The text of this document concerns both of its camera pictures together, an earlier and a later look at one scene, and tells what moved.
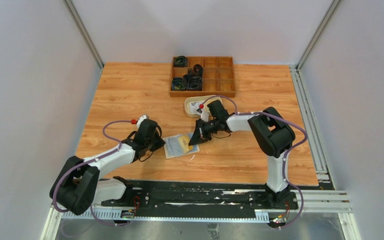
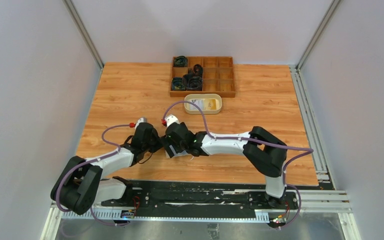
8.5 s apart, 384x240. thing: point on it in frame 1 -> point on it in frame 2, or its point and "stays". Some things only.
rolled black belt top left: (180, 61) stays
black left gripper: (160, 142) stays
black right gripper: (200, 134) -> (170, 142)
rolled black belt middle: (198, 70) stays
